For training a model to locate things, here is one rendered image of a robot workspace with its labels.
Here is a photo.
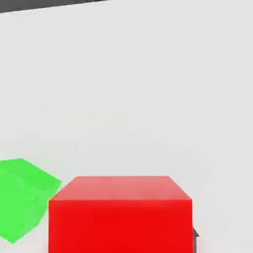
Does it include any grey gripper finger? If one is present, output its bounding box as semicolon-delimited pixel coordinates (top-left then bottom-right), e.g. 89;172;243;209
192;227;200;253

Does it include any small green cube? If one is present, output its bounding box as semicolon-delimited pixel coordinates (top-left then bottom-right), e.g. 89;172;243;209
0;158;62;245

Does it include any small red cube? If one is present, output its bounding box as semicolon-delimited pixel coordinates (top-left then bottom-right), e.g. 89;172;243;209
48;175;194;253

